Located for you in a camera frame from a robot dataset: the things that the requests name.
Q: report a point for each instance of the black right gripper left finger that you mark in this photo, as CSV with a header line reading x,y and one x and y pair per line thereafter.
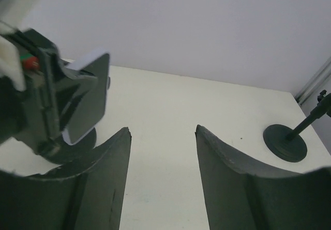
x,y
86,193

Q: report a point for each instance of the black phone stand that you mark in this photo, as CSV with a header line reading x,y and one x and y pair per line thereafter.
x,y
286,143
59,152

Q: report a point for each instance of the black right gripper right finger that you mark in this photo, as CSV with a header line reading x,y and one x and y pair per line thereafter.
x,y
241,192

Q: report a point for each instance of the right aluminium frame post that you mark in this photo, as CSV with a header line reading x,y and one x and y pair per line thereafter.
x,y
315,82

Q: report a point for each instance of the lavender case smartphone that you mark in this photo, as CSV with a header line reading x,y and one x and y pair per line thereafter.
x,y
92,106

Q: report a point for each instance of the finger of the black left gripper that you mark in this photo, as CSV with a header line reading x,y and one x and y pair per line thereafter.
x,y
70,84

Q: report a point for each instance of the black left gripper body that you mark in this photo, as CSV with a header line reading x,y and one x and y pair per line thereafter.
x,y
29,108

